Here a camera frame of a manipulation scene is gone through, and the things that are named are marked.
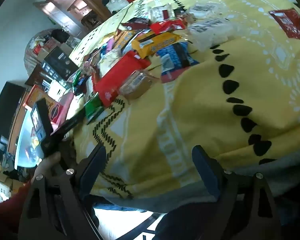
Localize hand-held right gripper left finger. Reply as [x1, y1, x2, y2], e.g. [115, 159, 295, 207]
[18, 144, 108, 240]

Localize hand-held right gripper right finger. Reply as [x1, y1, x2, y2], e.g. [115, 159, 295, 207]
[191, 145, 283, 240]

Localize green snack packet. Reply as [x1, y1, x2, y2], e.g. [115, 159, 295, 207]
[84, 96, 105, 125]

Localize yellow printed blanket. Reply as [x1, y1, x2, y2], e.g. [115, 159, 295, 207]
[70, 0, 300, 205]

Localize white red snack packet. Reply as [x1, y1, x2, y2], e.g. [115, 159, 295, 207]
[150, 5, 175, 20]

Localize clear-wrapped brown pastry packet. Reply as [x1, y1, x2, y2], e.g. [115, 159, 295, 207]
[119, 70, 159, 100]

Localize pile of mixed snack packets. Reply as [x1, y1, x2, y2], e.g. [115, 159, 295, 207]
[73, 30, 135, 100]

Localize clear white snack packet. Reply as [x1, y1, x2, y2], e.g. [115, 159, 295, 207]
[190, 2, 226, 19]
[189, 19, 236, 43]

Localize small red snack packet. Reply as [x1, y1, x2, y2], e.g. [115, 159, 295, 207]
[150, 19, 187, 34]

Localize cardboard box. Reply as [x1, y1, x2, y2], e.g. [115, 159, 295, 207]
[0, 172, 23, 205]

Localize blue snack packet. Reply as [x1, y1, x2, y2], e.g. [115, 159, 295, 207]
[156, 41, 200, 84]

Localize pile of clothes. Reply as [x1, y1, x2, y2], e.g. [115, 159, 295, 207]
[0, 149, 18, 175]

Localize orange box round emblem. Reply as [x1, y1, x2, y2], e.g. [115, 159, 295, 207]
[25, 84, 64, 125]

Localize black television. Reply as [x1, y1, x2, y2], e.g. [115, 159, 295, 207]
[0, 81, 27, 143]

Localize large red snack packet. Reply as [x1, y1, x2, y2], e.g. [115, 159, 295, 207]
[94, 51, 150, 107]

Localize dark red flat packet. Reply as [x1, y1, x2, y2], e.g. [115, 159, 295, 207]
[269, 9, 300, 39]

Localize person's left forearm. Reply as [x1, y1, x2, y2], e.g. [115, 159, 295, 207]
[0, 180, 32, 240]

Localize maroon snack packet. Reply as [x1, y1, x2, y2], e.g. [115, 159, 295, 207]
[121, 17, 150, 30]

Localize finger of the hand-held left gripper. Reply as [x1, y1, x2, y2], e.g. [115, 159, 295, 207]
[50, 114, 87, 143]

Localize white tote bag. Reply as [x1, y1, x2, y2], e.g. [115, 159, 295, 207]
[107, 0, 129, 13]

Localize person's left hand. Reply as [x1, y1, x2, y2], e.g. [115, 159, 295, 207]
[31, 152, 62, 183]

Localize black box white icons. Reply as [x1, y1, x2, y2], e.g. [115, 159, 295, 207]
[41, 47, 79, 83]

